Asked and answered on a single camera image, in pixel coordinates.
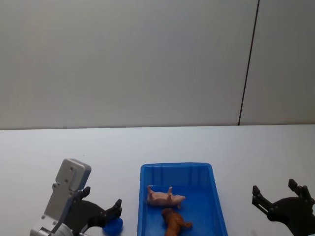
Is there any pink toy pig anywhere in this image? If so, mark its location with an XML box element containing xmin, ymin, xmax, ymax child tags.
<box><xmin>147</xmin><ymin>184</ymin><xmax>187</xmax><ymax>210</ymax></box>

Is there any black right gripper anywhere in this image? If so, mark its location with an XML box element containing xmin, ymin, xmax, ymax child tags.
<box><xmin>252</xmin><ymin>178</ymin><xmax>315</xmax><ymax>236</ymax></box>

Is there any brown toy animal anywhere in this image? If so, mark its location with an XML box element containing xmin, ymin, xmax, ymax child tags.
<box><xmin>160</xmin><ymin>207</ymin><xmax>193</xmax><ymax>236</ymax></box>

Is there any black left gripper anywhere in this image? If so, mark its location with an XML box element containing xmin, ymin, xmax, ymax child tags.
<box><xmin>62</xmin><ymin>186</ymin><xmax>123</xmax><ymax>236</ymax></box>

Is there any small blue toy piece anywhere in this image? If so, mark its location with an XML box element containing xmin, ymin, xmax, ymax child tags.
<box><xmin>102</xmin><ymin>217</ymin><xmax>124</xmax><ymax>235</ymax></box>

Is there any blue plastic bin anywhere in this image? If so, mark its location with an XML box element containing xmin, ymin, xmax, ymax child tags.
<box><xmin>136</xmin><ymin>162</ymin><xmax>229</xmax><ymax>236</ymax></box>

